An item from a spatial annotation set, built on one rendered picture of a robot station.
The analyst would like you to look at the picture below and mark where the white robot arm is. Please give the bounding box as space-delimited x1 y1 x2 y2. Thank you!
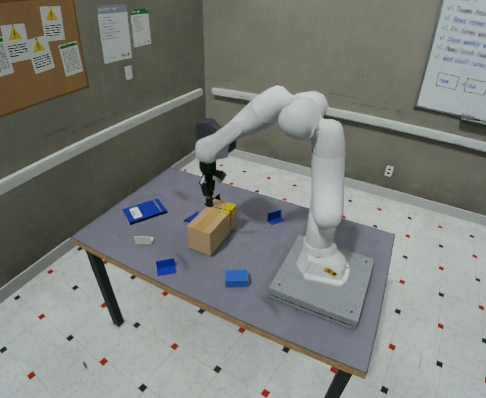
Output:
195 85 350 286

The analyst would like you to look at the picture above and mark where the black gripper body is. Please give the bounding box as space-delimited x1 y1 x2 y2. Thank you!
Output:
199 161 216 182

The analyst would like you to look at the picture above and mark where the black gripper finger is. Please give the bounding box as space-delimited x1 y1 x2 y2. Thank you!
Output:
210 176 215 206
199 175 212 207

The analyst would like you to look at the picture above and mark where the blue notebook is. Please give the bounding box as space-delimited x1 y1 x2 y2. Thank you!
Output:
122 199 168 225

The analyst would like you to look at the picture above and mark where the tan cardboard box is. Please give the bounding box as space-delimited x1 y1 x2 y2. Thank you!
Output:
187 199 236 256

